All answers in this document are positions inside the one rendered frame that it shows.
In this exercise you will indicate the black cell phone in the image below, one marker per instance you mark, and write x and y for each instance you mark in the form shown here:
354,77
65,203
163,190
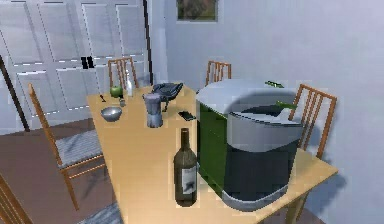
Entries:
187,115

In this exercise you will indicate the dark grey pan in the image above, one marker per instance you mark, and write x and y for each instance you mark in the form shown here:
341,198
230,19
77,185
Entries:
168,90

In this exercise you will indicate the grey metal coffee maker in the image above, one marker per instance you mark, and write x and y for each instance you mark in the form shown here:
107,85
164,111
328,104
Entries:
154,110

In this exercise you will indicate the wooden slatted chair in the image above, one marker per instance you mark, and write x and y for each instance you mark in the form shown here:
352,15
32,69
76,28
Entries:
11,205
218,71
315,116
120,70

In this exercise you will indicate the dark glass wine bottle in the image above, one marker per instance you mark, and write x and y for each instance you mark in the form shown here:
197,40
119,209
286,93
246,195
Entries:
185,166

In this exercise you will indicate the green and grey plant pot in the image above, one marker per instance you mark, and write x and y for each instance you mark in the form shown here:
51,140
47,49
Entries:
248,146

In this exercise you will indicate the light wooden dining table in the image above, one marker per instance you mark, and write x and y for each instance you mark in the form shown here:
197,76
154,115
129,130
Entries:
143,156

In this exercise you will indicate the clear glass bottle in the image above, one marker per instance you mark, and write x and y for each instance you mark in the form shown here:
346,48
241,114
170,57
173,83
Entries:
129,86

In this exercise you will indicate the small grey shaker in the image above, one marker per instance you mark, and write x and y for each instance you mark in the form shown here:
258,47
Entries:
122,101

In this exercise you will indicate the green apple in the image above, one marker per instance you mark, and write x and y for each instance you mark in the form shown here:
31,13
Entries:
116,91

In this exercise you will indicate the grey metal bowl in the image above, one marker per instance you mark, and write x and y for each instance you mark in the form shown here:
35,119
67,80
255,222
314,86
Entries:
111,113

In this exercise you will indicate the dark metal spoon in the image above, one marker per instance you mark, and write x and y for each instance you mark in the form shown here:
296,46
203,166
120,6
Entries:
102,98

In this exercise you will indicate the wooden chair with grey cushion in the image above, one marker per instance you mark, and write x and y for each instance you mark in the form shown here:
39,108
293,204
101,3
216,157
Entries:
71,150

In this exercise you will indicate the white panelled double door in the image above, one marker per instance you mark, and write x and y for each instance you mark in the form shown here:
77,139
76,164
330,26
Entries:
66,50

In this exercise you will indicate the framed picture on wall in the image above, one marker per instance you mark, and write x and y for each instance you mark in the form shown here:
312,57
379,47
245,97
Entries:
197,10

